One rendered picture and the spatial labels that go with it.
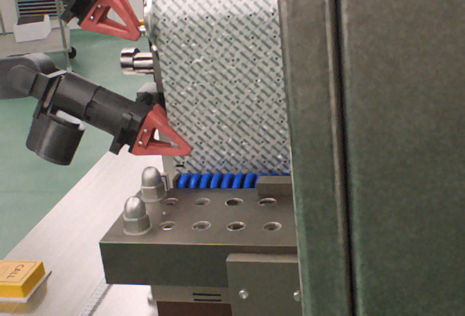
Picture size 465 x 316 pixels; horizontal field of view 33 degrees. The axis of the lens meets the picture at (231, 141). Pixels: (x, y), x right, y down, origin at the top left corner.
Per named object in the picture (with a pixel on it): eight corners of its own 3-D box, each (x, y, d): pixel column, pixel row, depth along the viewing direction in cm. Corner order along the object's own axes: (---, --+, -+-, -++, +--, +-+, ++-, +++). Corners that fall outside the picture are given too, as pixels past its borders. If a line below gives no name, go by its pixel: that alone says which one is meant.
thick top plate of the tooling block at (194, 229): (146, 225, 113) (140, 187, 111) (434, 229, 103) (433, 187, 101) (105, 284, 98) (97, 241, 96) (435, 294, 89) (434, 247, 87)
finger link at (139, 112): (173, 183, 109) (113, 153, 109) (187, 162, 115) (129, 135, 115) (190, 142, 106) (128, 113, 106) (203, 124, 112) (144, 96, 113)
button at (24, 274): (3, 272, 119) (1, 258, 118) (46, 274, 117) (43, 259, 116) (-20, 298, 112) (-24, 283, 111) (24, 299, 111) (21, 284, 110)
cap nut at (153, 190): (145, 191, 109) (141, 161, 108) (170, 191, 108) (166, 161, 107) (137, 202, 106) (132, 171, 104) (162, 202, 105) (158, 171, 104)
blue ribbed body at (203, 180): (185, 191, 113) (181, 169, 112) (333, 191, 108) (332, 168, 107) (178, 201, 110) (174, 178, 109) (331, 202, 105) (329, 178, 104)
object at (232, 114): (178, 186, 114) (160, 63, 108) (340, 185, 108) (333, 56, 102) (176, 187, 114) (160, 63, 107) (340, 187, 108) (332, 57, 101)
